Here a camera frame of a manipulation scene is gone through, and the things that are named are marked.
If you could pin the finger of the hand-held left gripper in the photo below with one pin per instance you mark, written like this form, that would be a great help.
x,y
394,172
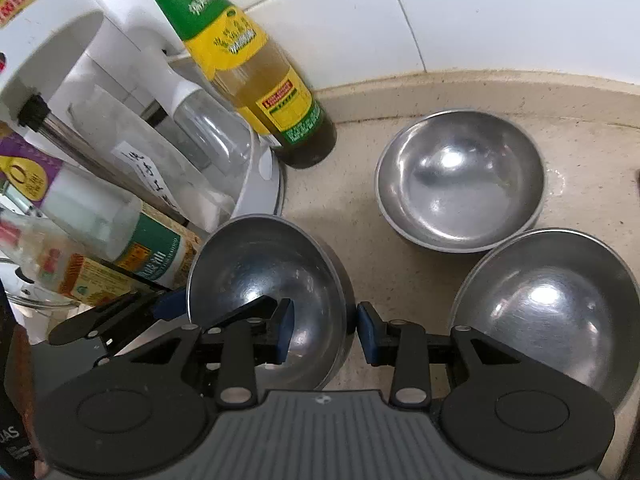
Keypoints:
x,y
170,306

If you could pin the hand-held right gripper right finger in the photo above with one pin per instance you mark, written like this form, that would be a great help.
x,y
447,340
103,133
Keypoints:
x,y
370,335

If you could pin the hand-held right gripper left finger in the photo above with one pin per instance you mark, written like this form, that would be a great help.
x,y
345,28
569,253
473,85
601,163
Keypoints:
x,y
285,332

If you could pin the stainless steel bowl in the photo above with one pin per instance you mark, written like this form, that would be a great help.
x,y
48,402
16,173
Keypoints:
x,y
260,270
550,300
460,185

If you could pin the yellow cap vinegar bottle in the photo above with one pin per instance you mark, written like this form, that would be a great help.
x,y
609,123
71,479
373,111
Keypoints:
x,y
85,275

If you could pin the purple label soy sauce bottle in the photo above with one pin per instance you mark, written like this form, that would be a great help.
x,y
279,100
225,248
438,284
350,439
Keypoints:
x,y
90,210

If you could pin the clear container with paper label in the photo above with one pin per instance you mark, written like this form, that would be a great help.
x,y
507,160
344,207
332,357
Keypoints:
x,y
145,165

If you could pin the clear bottle with white neck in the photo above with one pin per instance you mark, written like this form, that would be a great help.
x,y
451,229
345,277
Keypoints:
x,y
210,125

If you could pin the green yellow label sauce bottle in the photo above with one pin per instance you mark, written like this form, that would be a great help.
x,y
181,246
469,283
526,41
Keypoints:
x,y
250,75

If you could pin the white two-tier spice rack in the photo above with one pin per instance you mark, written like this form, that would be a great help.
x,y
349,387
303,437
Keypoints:
x,y
55,35

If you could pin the dark lid red label jar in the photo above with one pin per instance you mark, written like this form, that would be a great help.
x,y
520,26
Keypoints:
x,y
12,7

